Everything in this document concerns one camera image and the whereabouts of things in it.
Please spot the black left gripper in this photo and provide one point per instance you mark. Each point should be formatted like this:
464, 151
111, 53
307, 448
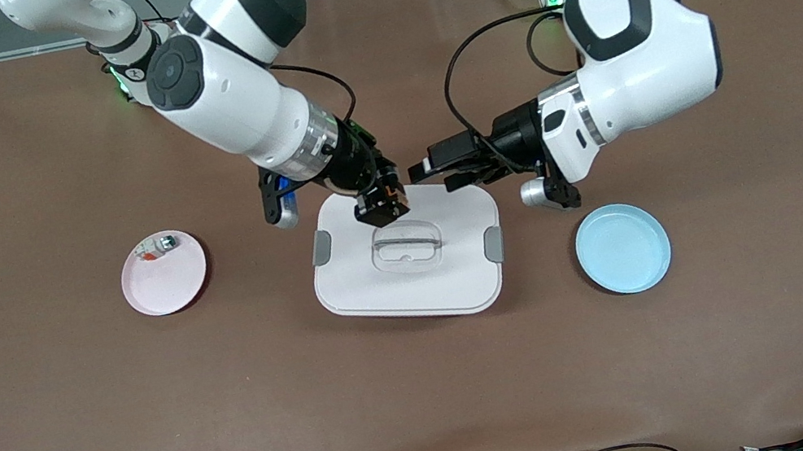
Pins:
515, 134

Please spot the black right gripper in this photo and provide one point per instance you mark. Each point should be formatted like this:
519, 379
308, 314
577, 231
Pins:
351, 162

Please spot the grey box latch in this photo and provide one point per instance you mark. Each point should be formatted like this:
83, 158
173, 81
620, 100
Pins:
321, 248
493, 245

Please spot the light blue round plate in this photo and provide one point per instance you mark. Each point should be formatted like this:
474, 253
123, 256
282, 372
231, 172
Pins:
623, 252

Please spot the pink round plate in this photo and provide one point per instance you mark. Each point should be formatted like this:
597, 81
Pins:
166, 298

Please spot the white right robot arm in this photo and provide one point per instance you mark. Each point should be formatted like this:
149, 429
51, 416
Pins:
222, 100

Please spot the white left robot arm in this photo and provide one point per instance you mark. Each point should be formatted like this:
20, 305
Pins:
638, 68

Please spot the white lidded storage box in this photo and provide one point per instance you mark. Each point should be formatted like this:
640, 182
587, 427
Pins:
413, 289

